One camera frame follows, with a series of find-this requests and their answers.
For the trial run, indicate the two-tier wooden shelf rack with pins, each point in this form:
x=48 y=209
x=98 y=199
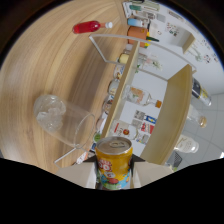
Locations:
x=170 y=113

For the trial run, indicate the large black silver can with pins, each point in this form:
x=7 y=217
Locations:
x=201 y=92

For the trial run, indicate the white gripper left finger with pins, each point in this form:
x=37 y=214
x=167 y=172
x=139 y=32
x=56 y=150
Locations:
x=81 y=173

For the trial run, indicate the pale yellow cup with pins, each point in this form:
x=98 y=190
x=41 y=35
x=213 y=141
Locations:
x=124 y=58

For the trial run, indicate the blue wall poster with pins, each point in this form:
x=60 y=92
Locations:
x=150 y=119

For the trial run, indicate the large white milk bottle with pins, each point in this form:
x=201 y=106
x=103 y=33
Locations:
x=186 y=144

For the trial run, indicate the printed white tub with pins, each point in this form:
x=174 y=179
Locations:
x=119 y=71

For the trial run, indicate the red liquid bottle white cap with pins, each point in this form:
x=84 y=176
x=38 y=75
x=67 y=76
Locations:
x=86 y=27

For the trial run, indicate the large glass jar cork lid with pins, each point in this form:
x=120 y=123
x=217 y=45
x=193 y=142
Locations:
x=196 y=116

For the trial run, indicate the bowl with white powder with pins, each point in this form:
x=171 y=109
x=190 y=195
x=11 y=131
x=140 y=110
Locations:
x=107 y=105

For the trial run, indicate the wooden wall shelf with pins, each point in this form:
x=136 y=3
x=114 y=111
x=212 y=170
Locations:
x=188 y=42

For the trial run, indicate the yellow juice can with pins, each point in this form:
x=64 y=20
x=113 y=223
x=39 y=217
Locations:
x=113 y=160

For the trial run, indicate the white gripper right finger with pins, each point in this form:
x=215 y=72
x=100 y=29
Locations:
x=150 y=171

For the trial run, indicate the clear bottle red label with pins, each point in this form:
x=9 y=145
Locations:
x=125 y=130

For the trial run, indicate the red wall poster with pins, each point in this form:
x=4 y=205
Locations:
x=146 y=128

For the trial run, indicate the clear bottle orange cap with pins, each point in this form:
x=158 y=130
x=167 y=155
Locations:
x=140 y=96

